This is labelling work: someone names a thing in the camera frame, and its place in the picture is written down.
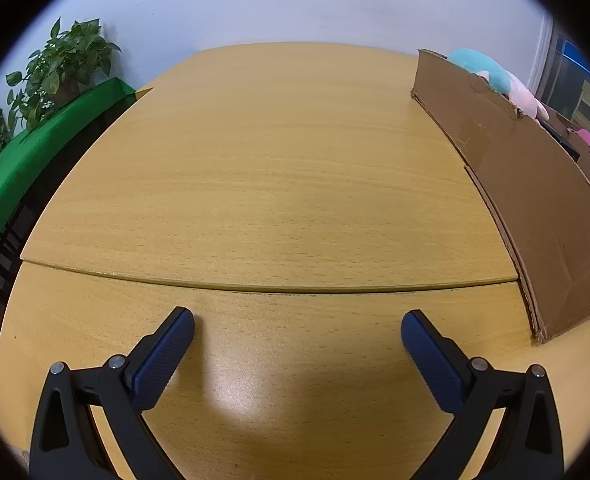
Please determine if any large potted green plant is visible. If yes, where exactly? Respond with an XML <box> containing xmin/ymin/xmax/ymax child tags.
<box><xmin>6</xmin><ymin>17</ymin><xmax>123</xmax><ymax>131</ymax></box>

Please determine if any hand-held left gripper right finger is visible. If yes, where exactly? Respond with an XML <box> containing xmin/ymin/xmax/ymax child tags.
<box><xmin>400</xmin><ymin>310</ymin><xmax>563</xmax><ymax>480</ymax></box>

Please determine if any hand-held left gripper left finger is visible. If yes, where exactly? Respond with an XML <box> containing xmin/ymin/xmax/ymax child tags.
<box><xmin>29</xmin><ymin>306</ymin><xmax>197</xmax><ymax>480</ymax></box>

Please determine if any wooden desk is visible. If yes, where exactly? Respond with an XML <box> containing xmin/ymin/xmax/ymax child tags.
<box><xmin>0</xmin><ymin>42</ymin><xmax>590</xmax><ymax>480</ymax></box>

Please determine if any teal and pink plush toy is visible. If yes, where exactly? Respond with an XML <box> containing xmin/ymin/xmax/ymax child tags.
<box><xmin>448</xmin><ymin>48</ymin><xmax>551</xmax><ymax>122</ymax></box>

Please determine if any brown cardboard box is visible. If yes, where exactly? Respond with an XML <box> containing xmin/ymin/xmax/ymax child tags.
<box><xmin>410</xmin><ymin>49</ymin><xmax>590</xmax><ymax>345</ymax></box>

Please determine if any glass partition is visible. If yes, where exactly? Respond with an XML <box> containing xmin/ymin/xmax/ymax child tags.
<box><xmin>528</xmin><ymin>12</ymin><xmax>590</xmax><ymax>133</ymax></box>

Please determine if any green panel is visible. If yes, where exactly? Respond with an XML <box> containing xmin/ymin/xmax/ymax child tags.
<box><xmin>0</xmin><ymin>77</ymin><xmax>138</xmax><ymax>286</ymax></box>

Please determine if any blue banner strip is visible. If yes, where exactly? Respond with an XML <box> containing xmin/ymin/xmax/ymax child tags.
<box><xmin>561</xmin><ymin>39</ymin><xmax>590</xmax><ymax>82</ymax></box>

